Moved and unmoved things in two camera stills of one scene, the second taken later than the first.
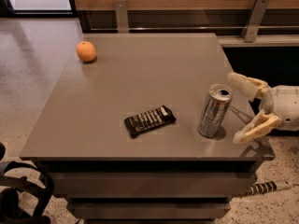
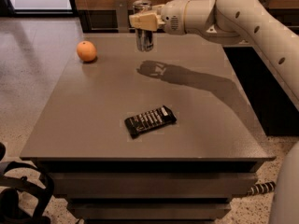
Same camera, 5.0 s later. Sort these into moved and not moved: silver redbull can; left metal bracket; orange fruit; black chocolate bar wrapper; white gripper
Moved: white gripper; silver redbull can
Not moved: black chocolate bar wrapper; left metal bracket; orange fruit
